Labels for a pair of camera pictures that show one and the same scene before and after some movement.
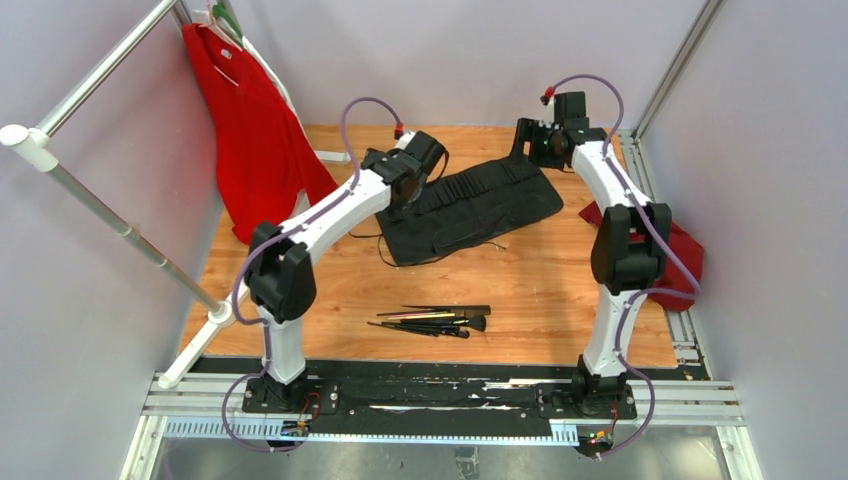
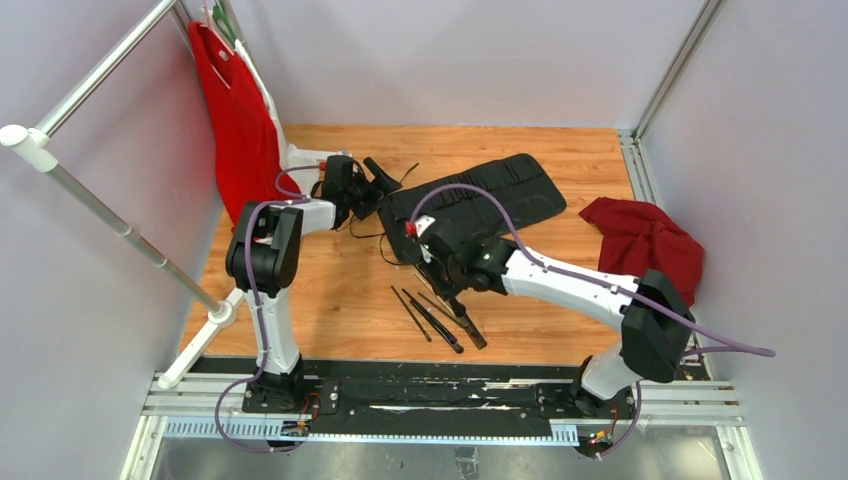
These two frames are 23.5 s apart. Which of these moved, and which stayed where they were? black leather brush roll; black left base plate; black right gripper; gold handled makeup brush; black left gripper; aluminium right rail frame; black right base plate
Moved: gold handled makeup brush; black right gripper; black left gripper
Stayed: black leather brush roll; black left base plate; aluminium right rail frame; black right base plate
